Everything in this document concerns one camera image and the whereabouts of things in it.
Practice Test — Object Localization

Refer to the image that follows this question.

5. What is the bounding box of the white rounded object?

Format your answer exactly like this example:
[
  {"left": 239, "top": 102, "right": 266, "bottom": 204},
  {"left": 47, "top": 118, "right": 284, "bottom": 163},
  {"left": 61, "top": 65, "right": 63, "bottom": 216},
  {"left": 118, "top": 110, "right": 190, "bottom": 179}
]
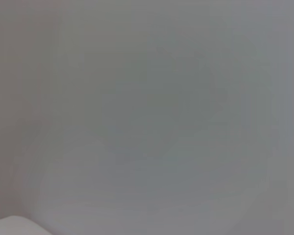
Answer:
[{"left": 0, "top": 215, "right": 53, "bottom": 235}]

